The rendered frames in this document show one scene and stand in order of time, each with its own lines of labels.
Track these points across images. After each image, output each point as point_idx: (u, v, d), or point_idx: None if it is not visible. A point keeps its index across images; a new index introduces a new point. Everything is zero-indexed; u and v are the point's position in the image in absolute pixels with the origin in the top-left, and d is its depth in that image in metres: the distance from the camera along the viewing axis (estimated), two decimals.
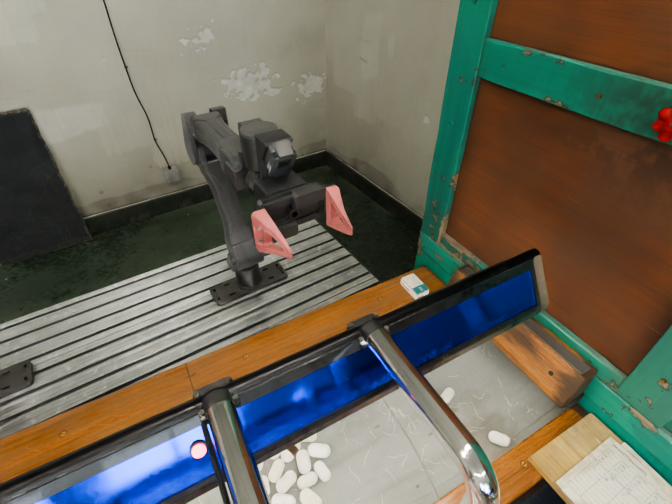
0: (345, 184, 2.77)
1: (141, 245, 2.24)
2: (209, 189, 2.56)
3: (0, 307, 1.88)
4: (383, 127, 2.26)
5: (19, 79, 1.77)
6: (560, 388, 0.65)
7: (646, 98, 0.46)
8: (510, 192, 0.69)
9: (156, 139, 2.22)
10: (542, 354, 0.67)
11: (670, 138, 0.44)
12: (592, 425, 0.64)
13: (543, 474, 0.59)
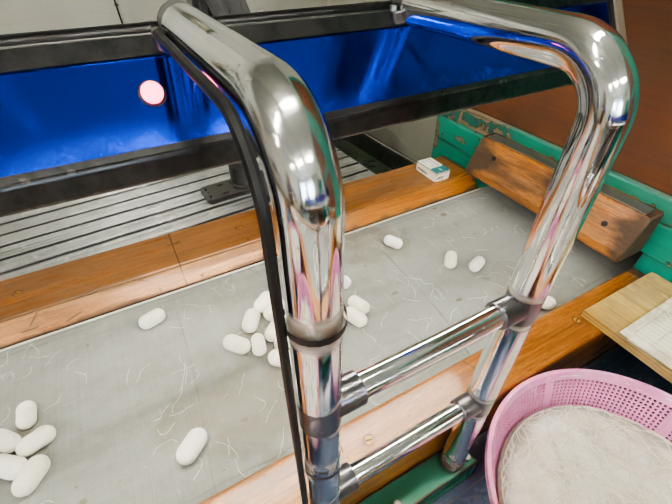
0: (347, 145, 2.66)
1: None
2: None
3: None
4: None
5: (1, 11, 1.66)
6: (616, 238, 0.54)
7: None
8: None
9: None
10: (593, 204, 0.56)
11: None
12: (655, 282, 0.53)
13: (602, 326, 0.48)
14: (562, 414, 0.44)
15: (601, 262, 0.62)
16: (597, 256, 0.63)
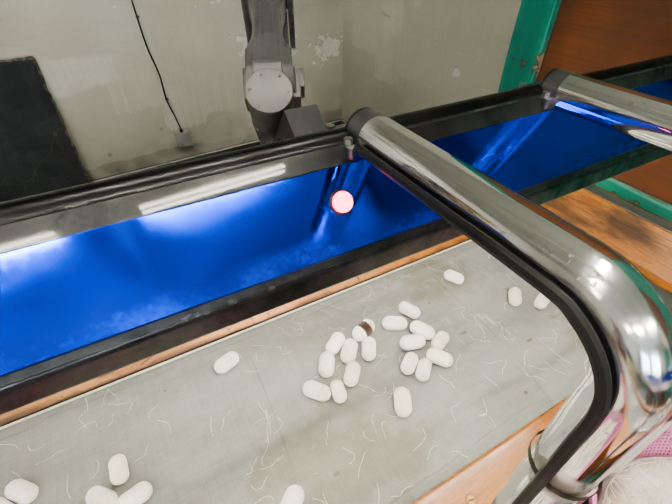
0: None
1: None
2: None
3: None
4: (406, 87, 2.15)
5: (24, 24, 1.66)
6: None
7: None
8: (620, 55, 0.58)
9: (167, 98, 2.11)
10: (663, 244, 0.56)
11: None
12: None
13: None
14: (652, 466, 0.44)
15: (665, 298, 0.62)
16: (660, 292, 0.63)
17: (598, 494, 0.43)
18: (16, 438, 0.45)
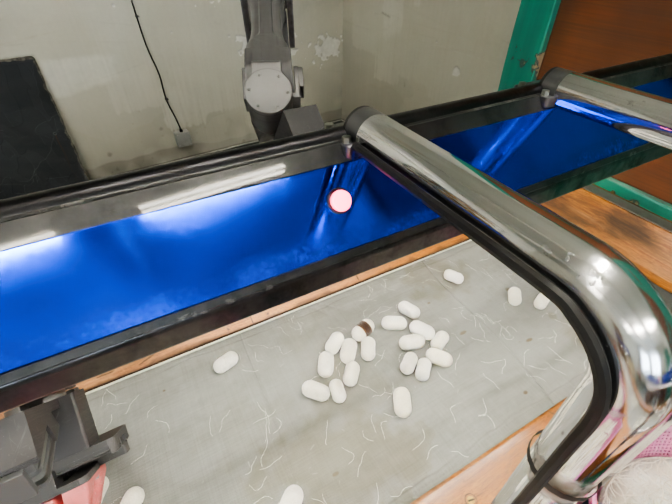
0: None
1: None
2: None
3: None
4: (406, 87, 2.15)
5: (24, 24, 1.66)
6: None
7: None
8: (620, 54, 0.58)
9: (167, 98, 2.11)
10: (663, 244, 0.56)
11: None
12: None
13: None
14: (652, 466, 0.44)
15: (665, 298, 0.62)
16: (660, 292, 0.63)
17: (598, 494, 0.43)
18: None
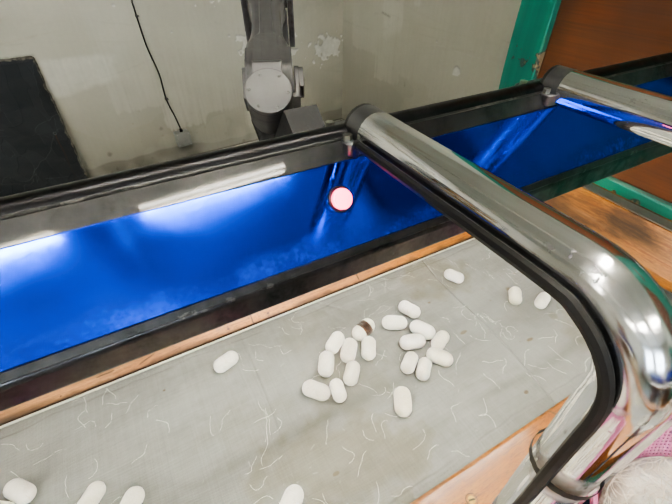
0: None
1: None
2: None
3: None
4: (406, 87, 2.15)
5: (24, 23, 1.66)
6: None
7: None
8: (621, 53, 0.58)
9: (167, 98, 2.11)
10: (664, 243, 0.56)
11: None
12: None
13: None
14: (653, 466, 0.44)
15: None
16: None
17: (599, 494, 0.43)
18: (14, 438, 0.45)
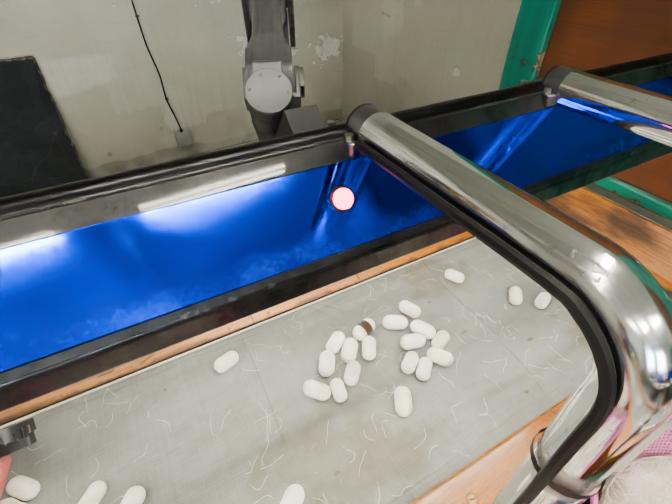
0: None
1: None
2: None
3: None
4: (406, 87, 2.15)
5: (24, 23, 1.66)
6: None
7: None
8: (621, 54, 0.58)
9: (167, 98, 2.11)
10: (664, 243, 0.56)
11: None
12: None
13: None
14: (653, 466, 0.44)
15: None
16: None
17: (599, 493, 0.43)
18: None
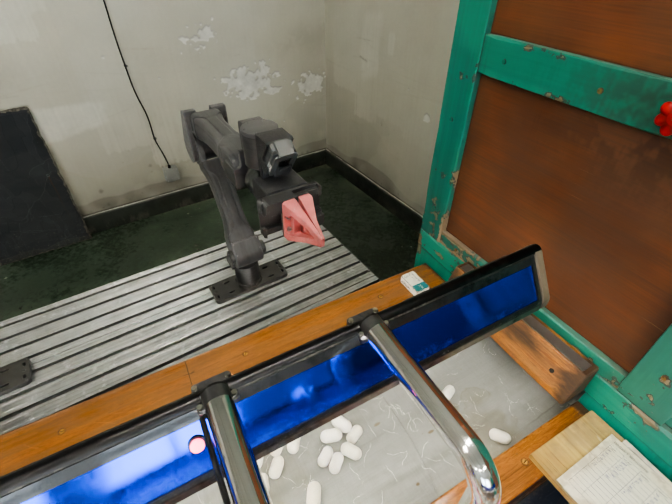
0: (345, 183, 2.76)
1: (141, 244, 2.24)
2: (209, 188, 2.56)
3: None
4: (383, 126, 2.26)
5: (18, 78, 1.77)
6: (561, 385, 0.64)
7: (648, 92, 0.46)
8: (510, 188, 0.69)
9: (155, 138, 2.22)
10: (543, 351, 0.67)
11: None
12: (593, 422, 0.64)
13: (544, 471, 0.59)
14: None
15: None
16: None
17: None
18: None
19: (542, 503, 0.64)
